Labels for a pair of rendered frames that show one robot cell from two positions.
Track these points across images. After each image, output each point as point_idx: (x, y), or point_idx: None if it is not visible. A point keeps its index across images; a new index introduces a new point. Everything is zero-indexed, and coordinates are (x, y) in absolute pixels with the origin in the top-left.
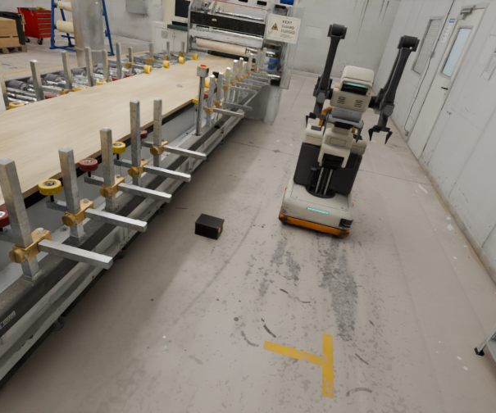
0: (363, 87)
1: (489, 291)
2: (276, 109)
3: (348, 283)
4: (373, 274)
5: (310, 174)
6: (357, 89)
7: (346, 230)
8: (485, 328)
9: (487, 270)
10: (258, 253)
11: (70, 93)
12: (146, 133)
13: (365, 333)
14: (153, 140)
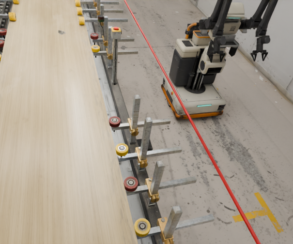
0: (239, 18)
1: None
2: None
3: (242, 149)
4: (249, 136)
5: (189, 79)
6: (233, 20)
7: (221, 111)
8: None
9: None
10: (182, 153)
11: None
12: (120, 119)
13: (270, 180)
14: (132, 125)
